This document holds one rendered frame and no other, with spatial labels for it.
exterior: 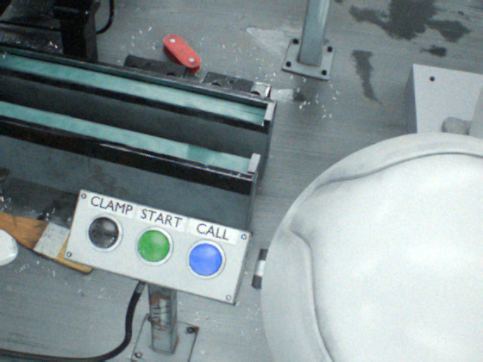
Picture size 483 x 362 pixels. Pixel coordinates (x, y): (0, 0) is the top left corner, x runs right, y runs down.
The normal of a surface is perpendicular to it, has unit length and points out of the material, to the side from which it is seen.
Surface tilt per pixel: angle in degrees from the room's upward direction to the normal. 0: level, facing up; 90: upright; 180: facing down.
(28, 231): 0
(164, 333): 90
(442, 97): 2
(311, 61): 90
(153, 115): 90
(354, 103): 0
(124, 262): 30
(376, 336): 44
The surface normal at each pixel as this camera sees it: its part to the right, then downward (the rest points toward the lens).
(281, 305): -0.98, 0.04
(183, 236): -0.06, -0.14
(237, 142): -0.24, 0.76
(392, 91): 0.07, -0.60
